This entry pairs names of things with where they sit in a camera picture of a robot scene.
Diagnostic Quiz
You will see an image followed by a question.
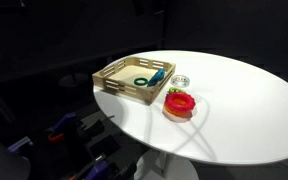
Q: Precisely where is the orange studded ring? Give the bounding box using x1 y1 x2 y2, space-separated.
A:
163 104 194 119

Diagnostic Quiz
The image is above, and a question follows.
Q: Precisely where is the blue studded ring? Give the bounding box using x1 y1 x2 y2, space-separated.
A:
147 68 167 88

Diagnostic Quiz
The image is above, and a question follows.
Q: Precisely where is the red ribbed ring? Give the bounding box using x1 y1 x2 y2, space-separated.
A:
165 91 197 113

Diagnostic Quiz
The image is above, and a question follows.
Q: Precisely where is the thin dark green ring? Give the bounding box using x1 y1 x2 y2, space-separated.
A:
133 77 149 87

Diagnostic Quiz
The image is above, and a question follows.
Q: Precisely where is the light wooden slatted tray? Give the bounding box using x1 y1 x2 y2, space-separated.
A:
91 56 177 105

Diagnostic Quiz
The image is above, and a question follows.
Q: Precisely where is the clear transparent ring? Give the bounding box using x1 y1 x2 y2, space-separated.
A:
170 74 190 89

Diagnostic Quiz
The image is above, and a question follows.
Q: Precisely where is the purple clamp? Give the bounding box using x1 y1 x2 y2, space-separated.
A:
83 159 110 180
52 112 79 134

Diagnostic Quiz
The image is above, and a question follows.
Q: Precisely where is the lime green ridged ring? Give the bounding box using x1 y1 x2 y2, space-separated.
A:
168 86 187 95

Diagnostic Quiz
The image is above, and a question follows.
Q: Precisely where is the white table pedestal base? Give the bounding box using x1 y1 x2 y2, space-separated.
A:
133 148 200 180

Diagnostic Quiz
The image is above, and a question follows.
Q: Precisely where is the red-orange clamp handle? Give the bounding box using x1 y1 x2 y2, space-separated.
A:
47 132 65 144

